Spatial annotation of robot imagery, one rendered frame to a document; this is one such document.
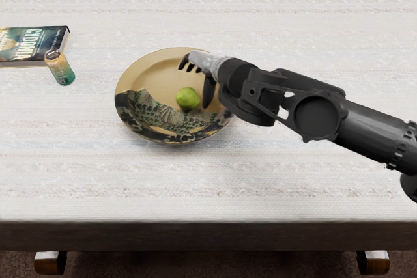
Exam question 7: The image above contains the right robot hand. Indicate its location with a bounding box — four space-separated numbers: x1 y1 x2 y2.
177 50 229 109

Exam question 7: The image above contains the green round fruit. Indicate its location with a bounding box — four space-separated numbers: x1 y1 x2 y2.
176 87 201 113

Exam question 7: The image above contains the tan plate with landscape print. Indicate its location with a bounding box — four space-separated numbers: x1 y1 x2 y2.
114 47 233 145

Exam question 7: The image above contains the green and tan drink can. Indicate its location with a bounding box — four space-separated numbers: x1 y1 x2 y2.
44 49 76 86

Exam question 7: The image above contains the paperback book with dark cover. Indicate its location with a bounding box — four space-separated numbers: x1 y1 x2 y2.
0 25 72 69

